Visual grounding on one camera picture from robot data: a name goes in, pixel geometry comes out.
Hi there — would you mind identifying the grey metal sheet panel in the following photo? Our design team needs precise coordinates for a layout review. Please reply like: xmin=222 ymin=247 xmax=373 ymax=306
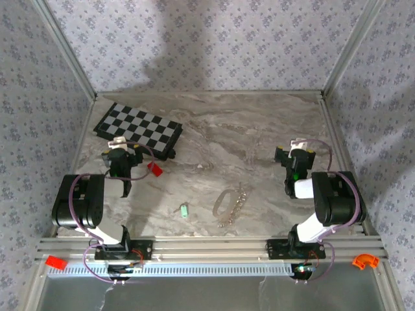
xmin=37 ymin=274 xmax=395 ymax=311

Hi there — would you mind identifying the white slotted cable duct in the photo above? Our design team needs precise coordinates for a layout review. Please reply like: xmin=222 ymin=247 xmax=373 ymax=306
xmin=47 ymin=260 xmax=294 ymax=278

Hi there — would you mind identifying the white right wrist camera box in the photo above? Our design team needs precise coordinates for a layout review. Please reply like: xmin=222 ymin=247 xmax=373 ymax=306
xmin=290 ymin=138 xmax=309 ymax=152

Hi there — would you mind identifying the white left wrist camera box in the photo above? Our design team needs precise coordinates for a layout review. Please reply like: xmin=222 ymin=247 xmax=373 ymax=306
xmin=108 ymin=136 xmax=128 ymax=150

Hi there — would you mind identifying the red flat plastic brick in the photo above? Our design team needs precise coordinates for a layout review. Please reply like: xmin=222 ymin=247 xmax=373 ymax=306
xmin=44 ymin=255 xmax=69 ymax=271

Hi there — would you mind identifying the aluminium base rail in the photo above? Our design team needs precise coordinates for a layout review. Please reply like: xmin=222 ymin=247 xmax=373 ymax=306
xmin=35 ymin=235 xmax=388 ymax=262

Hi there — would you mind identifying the metal keyring with chain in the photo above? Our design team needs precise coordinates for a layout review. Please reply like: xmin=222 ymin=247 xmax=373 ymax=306
xmin=217 ymin=182 xmax=253 ymax=228

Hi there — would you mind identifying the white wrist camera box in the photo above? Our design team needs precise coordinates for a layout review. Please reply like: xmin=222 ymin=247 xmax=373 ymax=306
xmin=108 ymin=136 xmax=128 ymax=150
xmin=290 ymin=138 xmax=309 ymax=152

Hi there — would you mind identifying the small red plastic block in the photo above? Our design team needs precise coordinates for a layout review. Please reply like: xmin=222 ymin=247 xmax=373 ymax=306
xmin=147 ymin=161 xmax=164 ymax=178

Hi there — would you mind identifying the black and grey chessboard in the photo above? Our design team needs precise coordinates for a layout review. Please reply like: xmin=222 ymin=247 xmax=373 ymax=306
xmin=93 ymin=102 xmax=183 ymax=161

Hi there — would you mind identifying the aluminium table end rail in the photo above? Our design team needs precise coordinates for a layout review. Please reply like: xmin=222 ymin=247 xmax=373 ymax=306
xmin=96 ymin=90 xmax=325 ymax=97

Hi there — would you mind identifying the aluminium frame post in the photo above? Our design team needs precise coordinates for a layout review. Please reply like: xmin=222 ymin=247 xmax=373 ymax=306
xmin=32 ymin=0 xmax=99 ymax=98
xmin=322 ymin=0 xmax=388 ymax=97

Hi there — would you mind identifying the small circuit board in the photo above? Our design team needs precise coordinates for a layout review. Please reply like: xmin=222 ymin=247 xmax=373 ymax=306
xmin=293 ymin=262 xmax=317 ymax=277
xmin=106 ymin=263 xmax=144 ymax=277

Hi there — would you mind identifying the orange plastic pipe elbow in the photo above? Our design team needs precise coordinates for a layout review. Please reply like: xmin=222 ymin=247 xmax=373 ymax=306
xmin=351 ymin=253 xmax=381 ymax=270

